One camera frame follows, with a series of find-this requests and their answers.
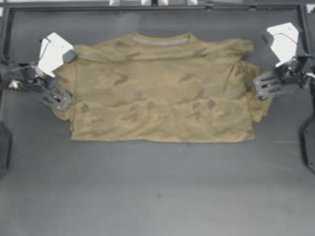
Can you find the tan camouflage T-shirt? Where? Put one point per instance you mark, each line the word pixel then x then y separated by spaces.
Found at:
pixel 160 92

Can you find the silver frame bracket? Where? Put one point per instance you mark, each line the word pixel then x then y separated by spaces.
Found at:
pixel 163 2
pixel 191 2
pixel 145 2
pixel 113 2

